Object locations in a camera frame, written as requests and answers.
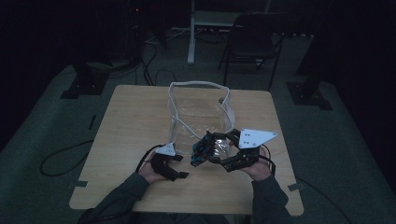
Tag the black folding chair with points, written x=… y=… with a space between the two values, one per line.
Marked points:
x=252 y=40

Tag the blue toy car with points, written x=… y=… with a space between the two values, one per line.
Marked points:
x=202 y=151

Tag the clear plastic bag white trim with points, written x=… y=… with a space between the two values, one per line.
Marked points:
x=199 y=112

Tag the white desk frame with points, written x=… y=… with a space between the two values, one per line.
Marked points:
x=191 y=37

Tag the round table grommet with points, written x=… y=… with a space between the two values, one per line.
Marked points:
x=221 y=100

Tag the grey tape piece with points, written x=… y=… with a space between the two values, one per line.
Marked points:
x=295 y=187
x=77 y=184

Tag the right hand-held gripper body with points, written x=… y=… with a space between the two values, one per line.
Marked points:
x=252 y=140

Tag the black floor tape strip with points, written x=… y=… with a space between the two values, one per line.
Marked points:
x=92 y=122

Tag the person's right hand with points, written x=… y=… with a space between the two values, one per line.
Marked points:
x=258 y=169

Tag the black stand base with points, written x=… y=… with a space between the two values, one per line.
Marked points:
x=85 y=82
x=306 y=95

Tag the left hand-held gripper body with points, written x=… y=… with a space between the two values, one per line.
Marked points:
x=163 y=161

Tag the person's left hand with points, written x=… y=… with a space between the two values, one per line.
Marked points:
x=149 y=172

